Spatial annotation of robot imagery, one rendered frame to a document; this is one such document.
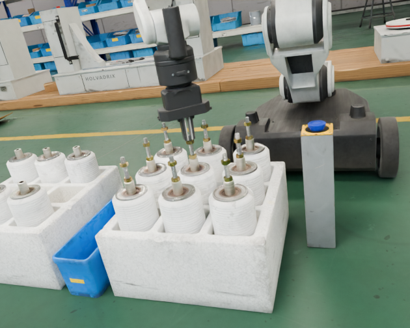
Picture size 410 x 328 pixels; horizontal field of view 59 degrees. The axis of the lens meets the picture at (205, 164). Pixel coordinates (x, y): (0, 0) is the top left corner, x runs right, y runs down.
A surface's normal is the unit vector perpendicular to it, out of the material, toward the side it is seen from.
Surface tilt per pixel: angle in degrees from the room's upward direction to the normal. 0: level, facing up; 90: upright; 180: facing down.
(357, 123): 45
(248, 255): 90
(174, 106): 90
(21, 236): 90
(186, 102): 90
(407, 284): 0
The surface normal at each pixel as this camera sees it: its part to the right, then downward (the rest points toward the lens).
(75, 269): -0.30, 0.45
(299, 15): -0.34, 0.22
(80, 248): 0.93, -0.04
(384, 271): -0.16, -0.91
